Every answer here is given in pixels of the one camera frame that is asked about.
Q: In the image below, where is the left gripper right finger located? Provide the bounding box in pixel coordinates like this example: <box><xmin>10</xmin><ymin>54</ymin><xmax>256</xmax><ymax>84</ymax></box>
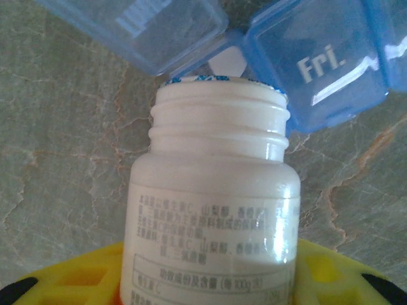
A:
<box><xmin>294</xmin><ymin>238</ymin><xmax>407</xmax><ymax>305</ymax></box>

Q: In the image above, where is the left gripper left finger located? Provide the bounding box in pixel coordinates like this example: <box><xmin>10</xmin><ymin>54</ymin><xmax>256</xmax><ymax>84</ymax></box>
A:
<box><xmin>0</xmin><ymin>241</ymin><xmax>123</xmax><ymax>305</ymax></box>

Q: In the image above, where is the white pill bottle orange label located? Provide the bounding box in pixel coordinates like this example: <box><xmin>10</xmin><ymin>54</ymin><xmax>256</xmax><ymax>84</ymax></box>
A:
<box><xmin>120</xmin><ymin>74</ymin><xmax>301</xmax><ymax>305</ymax></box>

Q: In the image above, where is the blue weekly pill organizer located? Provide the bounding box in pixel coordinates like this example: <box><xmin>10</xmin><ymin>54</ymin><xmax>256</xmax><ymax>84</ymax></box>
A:
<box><xmin>33</xmin><ymin>0</ymin><xmax>407</xmax><ymax>134</ymax></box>

